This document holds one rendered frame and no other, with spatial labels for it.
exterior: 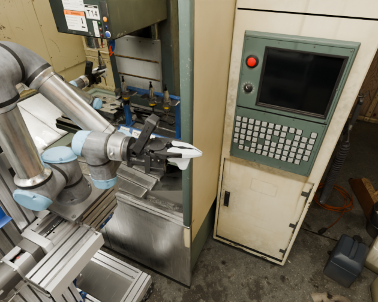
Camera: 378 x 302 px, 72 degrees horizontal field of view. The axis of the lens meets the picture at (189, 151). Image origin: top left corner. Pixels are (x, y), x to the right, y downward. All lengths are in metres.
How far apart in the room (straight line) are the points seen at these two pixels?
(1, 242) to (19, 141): 0.52
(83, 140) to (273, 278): 1.89
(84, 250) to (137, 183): 0.81
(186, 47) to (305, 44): 0.54
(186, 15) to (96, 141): 0.46
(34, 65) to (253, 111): 0.96
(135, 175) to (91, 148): 1.16
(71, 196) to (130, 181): 0.77
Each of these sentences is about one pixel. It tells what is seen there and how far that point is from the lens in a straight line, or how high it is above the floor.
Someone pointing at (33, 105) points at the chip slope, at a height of 0.81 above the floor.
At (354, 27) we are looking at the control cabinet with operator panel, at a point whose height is 1.77.
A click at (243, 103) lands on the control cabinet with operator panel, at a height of 1.38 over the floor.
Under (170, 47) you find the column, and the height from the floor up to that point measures 1.36.
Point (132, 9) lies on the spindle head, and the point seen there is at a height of 1.71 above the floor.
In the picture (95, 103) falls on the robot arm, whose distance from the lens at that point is 1.86.
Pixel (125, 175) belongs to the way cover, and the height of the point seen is 0.73.
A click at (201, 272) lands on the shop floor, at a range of 2.25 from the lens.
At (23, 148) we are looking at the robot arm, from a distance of 0.93.
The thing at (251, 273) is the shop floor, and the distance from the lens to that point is 2.30.
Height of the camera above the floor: 2.01
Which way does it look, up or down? 38 degrees down
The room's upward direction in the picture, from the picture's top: straight up
